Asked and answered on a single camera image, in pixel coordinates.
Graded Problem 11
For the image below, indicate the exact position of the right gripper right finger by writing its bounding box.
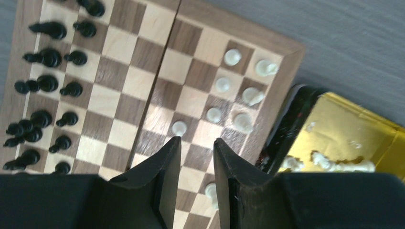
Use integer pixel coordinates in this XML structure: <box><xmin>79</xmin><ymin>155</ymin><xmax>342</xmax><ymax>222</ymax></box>
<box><xmin>213</xmin><ymin>138</ymin><xmax>405</xmax><ymax>229</ymax></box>

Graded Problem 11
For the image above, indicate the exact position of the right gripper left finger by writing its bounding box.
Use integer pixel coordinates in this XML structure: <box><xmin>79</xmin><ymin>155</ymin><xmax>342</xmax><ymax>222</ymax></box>
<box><xmin>0</xmin><ymin>136</ymin><xmax>181</xmax><ymax>229</ymax></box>

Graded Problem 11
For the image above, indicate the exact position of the white chess pawn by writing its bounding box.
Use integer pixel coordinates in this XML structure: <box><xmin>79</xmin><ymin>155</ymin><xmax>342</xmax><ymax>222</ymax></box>
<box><xmin>171</xmin><ymin>120</ymin><xmax>188</xmax><ymax>137</ymax></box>
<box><xmin>215</xmin><ymin>77</ymin><xmax>231</xmax><ymax>93</ymax></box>
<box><xmin>223</xmin><ymin>48</ymin><xmax>242</xmax><ymax>66</ymax></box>
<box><xmin>206</xmin><ymin>107</ymin><xmax>222</xmax><ymax>123</ymax></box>

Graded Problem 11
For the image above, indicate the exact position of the white chess piece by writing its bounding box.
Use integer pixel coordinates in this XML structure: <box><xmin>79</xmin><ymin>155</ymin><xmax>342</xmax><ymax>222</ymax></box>
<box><xmin>255</xmin><ymin>59</ymin><xmax>279</xmax><ymax>77</ymax></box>
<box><xmin>242</xmin><ymin>87</ymin><xmax>265</xmax><ymax>106</ymax></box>
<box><xmin>233</xmin><ymin>113</ymin><xmax>253</xmax><ymax>134</ymax></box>

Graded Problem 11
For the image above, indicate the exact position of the wooden chess board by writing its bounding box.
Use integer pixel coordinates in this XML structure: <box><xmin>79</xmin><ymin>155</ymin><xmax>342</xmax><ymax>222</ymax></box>
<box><xmin>0</xmin><ymin>0</ymin><xmax>305</xmax><ymax>229</ymax></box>

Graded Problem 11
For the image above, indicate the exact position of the black chess rook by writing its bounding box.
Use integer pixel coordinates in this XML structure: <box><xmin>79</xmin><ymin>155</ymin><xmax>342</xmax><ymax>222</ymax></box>
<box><xmin>2</xmin><ymin>149</ymin><xmax>41</xmax><ymax>171</ymax></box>

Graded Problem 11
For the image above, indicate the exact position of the black chess knight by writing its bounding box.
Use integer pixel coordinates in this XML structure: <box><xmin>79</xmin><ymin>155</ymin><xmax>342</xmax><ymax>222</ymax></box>
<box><xmin>3</xmin><ymin>128</ymin><xmax>43</xmax><ymax>147</ymax></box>

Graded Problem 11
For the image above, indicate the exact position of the black chess bishop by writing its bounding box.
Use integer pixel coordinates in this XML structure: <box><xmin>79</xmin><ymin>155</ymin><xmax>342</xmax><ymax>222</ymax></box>
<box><xmin>28</xmin><ymin>21</ymin><xmax>67</xmax><ymax>40</ymax></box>
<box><xmin>6</xmin><ymin>110</ymin><xmax>53</xmax><ymax>136</ymax></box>

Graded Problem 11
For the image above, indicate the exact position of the black chess queen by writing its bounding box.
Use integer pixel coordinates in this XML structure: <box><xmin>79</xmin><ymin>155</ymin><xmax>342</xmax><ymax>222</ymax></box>
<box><xmin>14</xmin><ymin>74</ymin><xmax>59</xmax><ymax>94</ymax></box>

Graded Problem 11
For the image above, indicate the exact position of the black chess king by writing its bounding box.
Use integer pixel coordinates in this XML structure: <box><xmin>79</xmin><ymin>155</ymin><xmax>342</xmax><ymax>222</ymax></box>
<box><xmin>22</xmin><ymin>48</ymin><xmax>62</xmax><ymax>68</ymax></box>

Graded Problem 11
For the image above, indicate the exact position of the gold tin tray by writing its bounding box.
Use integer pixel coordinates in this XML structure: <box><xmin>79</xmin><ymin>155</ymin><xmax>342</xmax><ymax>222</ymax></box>
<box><xmin>256</xmin><ymin>84</ymin><xmax>405</xmax><ymax>181</ymax></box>

